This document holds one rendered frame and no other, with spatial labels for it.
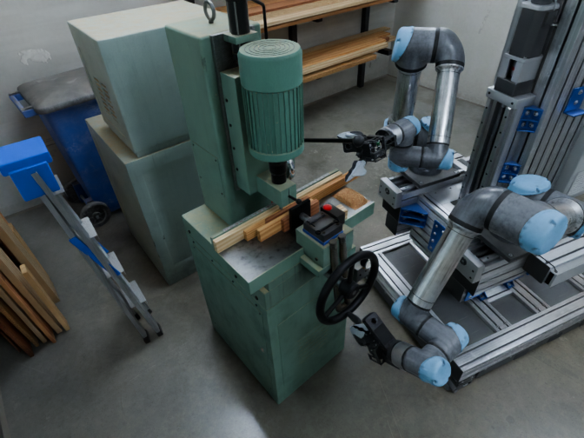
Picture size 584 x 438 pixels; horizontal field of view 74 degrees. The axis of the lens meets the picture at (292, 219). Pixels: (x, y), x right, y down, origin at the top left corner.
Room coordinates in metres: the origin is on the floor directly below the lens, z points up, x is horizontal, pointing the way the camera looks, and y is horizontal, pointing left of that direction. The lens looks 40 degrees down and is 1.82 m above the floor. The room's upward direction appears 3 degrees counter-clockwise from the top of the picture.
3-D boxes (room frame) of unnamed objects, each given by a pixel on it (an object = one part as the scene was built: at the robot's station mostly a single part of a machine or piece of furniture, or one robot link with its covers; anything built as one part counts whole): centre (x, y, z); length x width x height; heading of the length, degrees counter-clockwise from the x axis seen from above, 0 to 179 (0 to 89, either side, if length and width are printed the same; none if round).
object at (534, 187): (1.06, -0.82, 0.98); 0.13 x 0.12 x 0.14; 37
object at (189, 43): (1.32, 0.22, 1.16); 0.22 x 0.22 x 0.72; 39
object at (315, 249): (0.97, -0.11, 0.92); 0.15 x 0.13 x 0.09; 129
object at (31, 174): (1.28, 0.91, 0.58); 0.27 x 0.25 x 1.16; 125
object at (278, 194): (1.12, 0.05, 1.03); 0.14 x 0.07 x 0.09; 39
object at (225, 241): (1.13, 0.03, 0.93); 0.60 x 0.02 x 0.05; 129
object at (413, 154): (1.22, -0.42, 1.07); 0.11 x 0.08 x 0.11; 73
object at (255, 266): (1.03, -0.05, 0.87); 0.61 x 0.30 x 0.06; 129
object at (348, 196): (1.21, -0.23, 0.91); 0.12 x 0.09 x 0.03; 39
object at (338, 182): (1.18, -0.07, 0.92); 0.59 x 0.02 x 0.04; 129
